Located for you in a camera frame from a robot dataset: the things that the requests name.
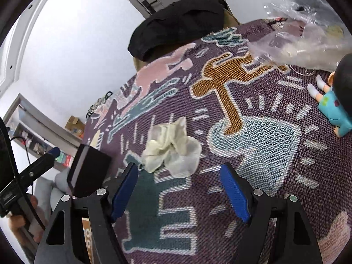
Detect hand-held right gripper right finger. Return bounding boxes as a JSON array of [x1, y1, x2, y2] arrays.
[[220, 163, 324, 264]]

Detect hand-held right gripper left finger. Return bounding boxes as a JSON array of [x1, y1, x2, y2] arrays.
[[33, 162, 139, 264]]

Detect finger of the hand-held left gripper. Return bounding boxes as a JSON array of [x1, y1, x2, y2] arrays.
[[16, 147, 61, 184]]

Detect black jewelry box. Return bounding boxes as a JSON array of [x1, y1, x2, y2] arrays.
[[67, 144, 113, 198]]

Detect cream cloth pouch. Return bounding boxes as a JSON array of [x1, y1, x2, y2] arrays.
[[141, 117, 188, 172]]

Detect white sheer pouch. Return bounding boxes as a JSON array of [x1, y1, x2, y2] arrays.
[[164, 136, 203, 178]]

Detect person's left hand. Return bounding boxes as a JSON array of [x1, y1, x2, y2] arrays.
[[8, 194, 46, 244]]

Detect grey cloth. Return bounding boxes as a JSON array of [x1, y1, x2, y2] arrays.
[[35, 168, 75, 218]]

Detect small cardboard box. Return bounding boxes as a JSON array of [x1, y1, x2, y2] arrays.
[[65, 115, 85, 133]]

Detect orange printed box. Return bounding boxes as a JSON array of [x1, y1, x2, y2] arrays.
[[81, 217, 95, 264]]

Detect printed blanket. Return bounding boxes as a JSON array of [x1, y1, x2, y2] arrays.
[[82, 19, 352, 264]]

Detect black and white bag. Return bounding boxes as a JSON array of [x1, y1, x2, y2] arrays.
[[86, 91, 114, 117]]

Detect black-haired doll figurine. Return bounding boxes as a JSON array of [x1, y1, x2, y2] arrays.
[[307, 55, 352, 138]]

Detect clear plastic bag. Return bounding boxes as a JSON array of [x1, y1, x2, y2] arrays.
[[247, 0, 352, 71]]

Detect black jacket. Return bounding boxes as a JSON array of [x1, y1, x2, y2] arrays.
[[128, 0, 229, 62]]

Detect grey wall shelf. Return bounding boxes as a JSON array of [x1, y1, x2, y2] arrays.
[[4, 93, 83, 171]]

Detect thin silver necklace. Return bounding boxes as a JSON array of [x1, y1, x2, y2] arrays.
[[287, 64, 317, 77]]

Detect black door handle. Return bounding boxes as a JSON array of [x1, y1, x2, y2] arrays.
[[142, 0, 159, 14]]

